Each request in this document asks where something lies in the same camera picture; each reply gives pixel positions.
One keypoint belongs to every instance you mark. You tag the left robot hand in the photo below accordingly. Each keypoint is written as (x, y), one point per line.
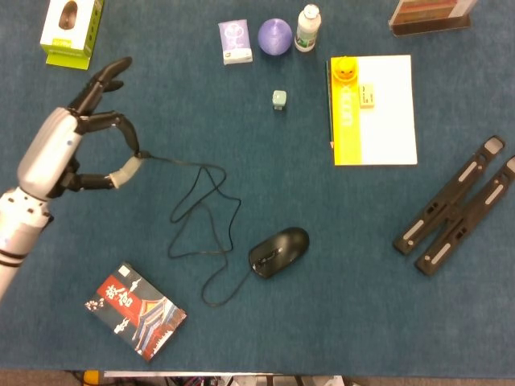
(72, 140)

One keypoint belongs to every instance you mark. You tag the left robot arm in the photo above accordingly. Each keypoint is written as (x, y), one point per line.
(18, 237)

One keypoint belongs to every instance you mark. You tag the white green mouse box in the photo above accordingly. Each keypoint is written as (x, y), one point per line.
(71, 30)

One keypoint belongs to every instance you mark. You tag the dark red illustrated book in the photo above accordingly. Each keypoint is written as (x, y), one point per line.
(134, 311)

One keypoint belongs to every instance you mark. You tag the purple white tissue pack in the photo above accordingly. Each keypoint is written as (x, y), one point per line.
(235, 42)

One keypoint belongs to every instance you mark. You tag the small mint green cube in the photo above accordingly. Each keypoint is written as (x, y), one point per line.
(279, 99)

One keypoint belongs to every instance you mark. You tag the purple ball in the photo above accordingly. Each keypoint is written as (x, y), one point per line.
(274, 36)

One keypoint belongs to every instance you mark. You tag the pencil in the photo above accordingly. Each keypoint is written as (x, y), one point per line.
(329, 104)

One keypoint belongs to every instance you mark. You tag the white plastic bottle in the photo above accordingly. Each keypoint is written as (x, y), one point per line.
(307, 29)

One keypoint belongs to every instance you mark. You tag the yellow rubber duck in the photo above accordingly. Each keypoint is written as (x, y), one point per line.
(346, 71)

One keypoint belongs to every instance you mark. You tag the yellow white notebook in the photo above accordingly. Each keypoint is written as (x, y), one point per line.
(382, 112)

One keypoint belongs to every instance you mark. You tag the brown box top right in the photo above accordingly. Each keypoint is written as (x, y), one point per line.
(430, 16)

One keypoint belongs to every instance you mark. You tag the black folding laptop stand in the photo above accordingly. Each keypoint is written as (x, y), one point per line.
(454, 209)

